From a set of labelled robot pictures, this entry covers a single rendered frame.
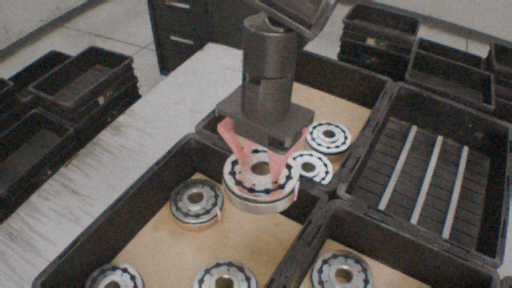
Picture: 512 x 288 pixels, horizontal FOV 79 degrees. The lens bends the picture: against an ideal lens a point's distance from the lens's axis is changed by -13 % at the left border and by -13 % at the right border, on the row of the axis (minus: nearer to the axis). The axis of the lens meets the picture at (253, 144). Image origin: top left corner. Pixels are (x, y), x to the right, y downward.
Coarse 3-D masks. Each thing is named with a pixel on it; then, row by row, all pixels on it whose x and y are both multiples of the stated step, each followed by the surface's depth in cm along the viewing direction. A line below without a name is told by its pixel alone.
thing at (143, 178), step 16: (176, 144) 67; (208, 144) 67; (160, 160) 64; (144, 176) 61; (128, 192) 59; (320, 192) 59; (112, 208) 57; (320, 208) 57; (96, 224) 54; (304, 224) 54; (80, 240) 52; (304, 240) 52; (64, 256) 49; (288, 256) 50; (48, 272) 47
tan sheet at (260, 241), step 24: (168, 216) 67; (240, 216) 67; (264, 216) 67; (144, 240) 63; (168, 240) 63; (192, 240) 63; (216, 240) 63; (240, 240) 63; (264, 240) 63; (288, 240) 63; (144, 264) 60; (168, 264) 60; (192, 264) 60; (264, 264) 60
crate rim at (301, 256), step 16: (352, 208) 56; (320, 224) 54; (384, 224) 54; (416, 240) 52; (304, 256) 50; (448, 256) 50; (464, 256) 49; (288, 272) 49; (480, 272) 48; (496, 272) 47
